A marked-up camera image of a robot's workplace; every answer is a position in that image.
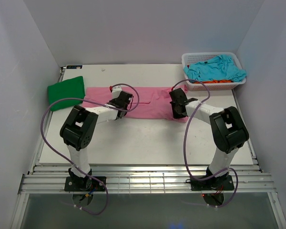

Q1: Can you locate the orange t shirt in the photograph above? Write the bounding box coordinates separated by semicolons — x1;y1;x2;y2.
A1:
202;80;233;83

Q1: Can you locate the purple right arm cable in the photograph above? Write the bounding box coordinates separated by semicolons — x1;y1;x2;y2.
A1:
171;79;239;208

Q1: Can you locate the blue label sticker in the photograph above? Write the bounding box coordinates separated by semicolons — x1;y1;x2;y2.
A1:
66;65;82;69

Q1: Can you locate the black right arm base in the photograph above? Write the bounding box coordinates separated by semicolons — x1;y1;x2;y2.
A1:
185;175;236;208

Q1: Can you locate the blue t shirt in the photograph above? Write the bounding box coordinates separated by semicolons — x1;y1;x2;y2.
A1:
184;54;247;83

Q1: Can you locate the green folded t shirt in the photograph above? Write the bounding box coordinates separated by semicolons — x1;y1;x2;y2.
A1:
48;76;85;112

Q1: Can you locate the aluminium frame rail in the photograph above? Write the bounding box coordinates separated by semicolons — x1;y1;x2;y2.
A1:
19;165;276;194

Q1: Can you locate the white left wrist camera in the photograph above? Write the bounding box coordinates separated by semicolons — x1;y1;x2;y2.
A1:
110;85;122;99

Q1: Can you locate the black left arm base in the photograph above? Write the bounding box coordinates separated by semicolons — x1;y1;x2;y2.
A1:
64;175;107;208

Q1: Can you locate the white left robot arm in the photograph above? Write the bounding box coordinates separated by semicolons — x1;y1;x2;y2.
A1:
60;91;133;191

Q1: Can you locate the pink t shirt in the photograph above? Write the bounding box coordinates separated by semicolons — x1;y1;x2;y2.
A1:
84;87;188;123

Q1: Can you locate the white plastic basket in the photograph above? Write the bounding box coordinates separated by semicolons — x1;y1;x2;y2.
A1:
182;52;246;91

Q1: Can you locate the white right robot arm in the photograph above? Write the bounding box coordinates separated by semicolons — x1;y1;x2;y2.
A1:
169;88;249;189

